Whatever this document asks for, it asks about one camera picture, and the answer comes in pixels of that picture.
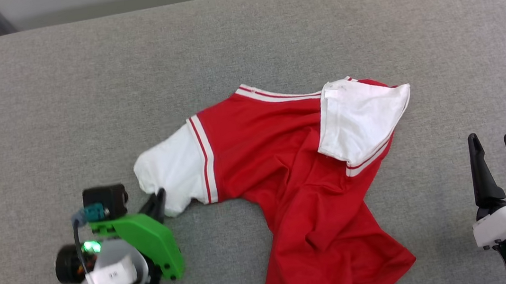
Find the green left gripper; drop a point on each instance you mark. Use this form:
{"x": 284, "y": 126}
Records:
{"x": 150, "y": 242}

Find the red and white t-shirt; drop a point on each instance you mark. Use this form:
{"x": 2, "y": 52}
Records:
{"x": 283, "y": 157}

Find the grey fabric padded bench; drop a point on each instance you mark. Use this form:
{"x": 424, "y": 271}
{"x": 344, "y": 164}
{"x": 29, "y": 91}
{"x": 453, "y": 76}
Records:
{"x": 87, "y": 108}

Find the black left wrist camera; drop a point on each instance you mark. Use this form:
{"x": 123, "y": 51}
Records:
{"x": 105, "y": 201}

